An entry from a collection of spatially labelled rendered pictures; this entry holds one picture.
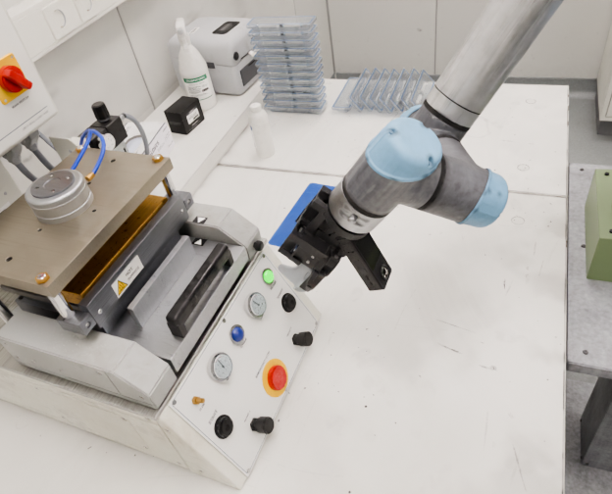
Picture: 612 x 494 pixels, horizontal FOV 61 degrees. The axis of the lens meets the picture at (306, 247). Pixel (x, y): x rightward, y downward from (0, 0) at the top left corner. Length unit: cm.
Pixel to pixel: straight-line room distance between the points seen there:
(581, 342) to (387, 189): 50
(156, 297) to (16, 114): 35
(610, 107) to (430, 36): 99
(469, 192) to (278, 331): 41
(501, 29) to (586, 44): 240
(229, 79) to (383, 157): 109
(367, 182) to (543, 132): 89
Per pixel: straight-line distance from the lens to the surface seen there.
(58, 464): 99
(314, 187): 128
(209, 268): 76
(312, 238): 73
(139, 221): 80
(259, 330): 86
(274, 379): 86
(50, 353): 78
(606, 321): 103
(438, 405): 88
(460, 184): 65
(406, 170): 59
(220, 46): 161
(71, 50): 151
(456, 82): 74
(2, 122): 90
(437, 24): 309
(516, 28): 73
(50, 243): 75
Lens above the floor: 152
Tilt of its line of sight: 43 degrees down
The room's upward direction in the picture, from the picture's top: 11 degrees counter-clockwise
